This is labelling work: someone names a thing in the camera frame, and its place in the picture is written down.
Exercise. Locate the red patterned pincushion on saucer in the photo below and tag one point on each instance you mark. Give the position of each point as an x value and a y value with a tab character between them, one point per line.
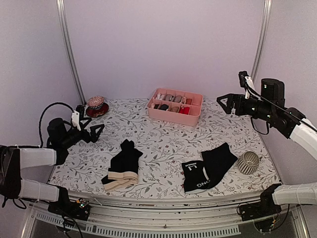
96	107

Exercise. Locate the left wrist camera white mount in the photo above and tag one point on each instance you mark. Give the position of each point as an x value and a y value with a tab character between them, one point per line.
75	120

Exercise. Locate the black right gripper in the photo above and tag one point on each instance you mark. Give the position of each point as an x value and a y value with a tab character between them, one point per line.
233	97

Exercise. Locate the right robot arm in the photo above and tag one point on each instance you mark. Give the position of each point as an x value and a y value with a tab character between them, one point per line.
269	105

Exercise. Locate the striped round cup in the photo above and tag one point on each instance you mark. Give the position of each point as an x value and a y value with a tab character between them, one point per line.
248	163

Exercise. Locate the pink divided storage box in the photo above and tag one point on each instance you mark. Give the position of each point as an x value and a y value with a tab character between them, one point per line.
175	106

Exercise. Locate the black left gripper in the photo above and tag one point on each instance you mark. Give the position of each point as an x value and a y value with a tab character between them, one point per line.
87	138

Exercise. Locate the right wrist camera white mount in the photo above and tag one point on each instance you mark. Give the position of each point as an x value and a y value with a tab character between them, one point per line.
246	82

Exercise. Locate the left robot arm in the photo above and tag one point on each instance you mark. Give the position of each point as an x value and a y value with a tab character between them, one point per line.
62	135

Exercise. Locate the black underwear beige waistband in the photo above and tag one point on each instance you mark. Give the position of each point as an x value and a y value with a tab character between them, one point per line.
124	166

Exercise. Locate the right aluminium frame post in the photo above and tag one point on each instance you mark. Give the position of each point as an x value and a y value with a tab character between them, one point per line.
262	38

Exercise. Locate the aluminium front rail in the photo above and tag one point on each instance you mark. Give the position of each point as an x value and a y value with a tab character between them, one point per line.
213	217

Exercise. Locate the aluminium frame post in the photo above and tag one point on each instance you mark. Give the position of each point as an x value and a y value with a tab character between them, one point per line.
262	38
68	47

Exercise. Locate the black underwear white lettering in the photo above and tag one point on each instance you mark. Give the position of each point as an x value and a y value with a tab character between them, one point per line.
204	174

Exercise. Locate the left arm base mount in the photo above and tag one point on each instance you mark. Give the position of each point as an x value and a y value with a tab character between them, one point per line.
79	209

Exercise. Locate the left aluminium frame post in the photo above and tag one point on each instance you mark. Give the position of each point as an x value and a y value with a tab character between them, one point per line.
68	47

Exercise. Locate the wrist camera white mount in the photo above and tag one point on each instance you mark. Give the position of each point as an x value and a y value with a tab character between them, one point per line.
246	82
75	120

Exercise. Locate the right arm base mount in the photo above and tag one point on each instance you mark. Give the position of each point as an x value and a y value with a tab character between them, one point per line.
251	211

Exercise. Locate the floral patterned table mat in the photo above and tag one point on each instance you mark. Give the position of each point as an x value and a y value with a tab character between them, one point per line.
165	146

